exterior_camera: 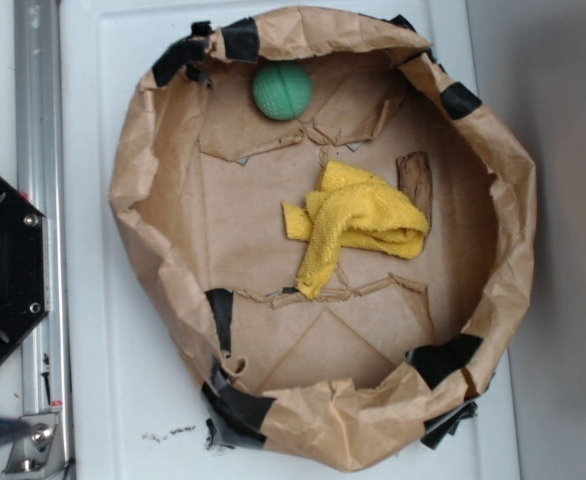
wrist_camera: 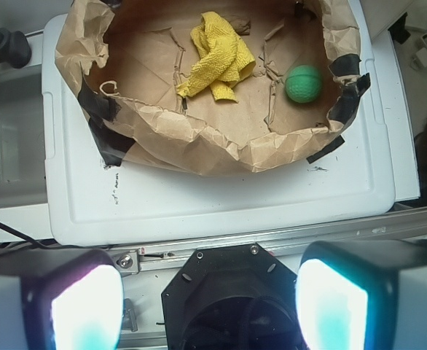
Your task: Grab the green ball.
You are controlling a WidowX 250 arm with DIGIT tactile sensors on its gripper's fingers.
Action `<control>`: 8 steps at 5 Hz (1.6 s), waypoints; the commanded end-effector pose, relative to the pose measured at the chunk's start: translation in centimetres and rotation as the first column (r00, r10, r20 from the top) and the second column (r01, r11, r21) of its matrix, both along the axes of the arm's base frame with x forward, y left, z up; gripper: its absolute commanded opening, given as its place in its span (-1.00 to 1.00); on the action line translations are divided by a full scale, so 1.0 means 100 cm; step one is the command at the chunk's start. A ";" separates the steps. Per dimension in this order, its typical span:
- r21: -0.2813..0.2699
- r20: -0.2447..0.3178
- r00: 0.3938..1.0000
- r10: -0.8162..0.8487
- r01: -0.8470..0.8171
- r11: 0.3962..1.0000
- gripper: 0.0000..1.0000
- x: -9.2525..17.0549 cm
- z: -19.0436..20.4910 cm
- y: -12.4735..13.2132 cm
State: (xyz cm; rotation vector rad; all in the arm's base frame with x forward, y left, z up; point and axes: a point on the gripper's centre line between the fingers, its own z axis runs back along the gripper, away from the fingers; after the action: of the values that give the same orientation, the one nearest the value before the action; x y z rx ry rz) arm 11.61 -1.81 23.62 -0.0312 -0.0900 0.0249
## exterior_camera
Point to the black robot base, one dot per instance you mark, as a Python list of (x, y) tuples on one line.
[(22, 275)]

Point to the green textured ball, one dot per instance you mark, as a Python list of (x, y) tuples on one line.
[(282, 90)]

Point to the yellow terry cloth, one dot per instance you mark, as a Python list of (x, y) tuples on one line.
[(353, 208)]

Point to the brown bark piece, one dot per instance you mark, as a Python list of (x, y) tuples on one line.
[(415, 180)]

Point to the brown paper bag bin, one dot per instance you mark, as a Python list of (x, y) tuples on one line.
[(391, 350)]

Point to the white plastic tray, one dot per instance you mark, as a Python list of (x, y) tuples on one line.
[(137, 412)]

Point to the aluminium extrusion rail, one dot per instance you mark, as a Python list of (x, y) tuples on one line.
[(46, 377)]

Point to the metal corner bracket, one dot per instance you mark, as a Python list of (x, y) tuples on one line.
[(38, 455)]

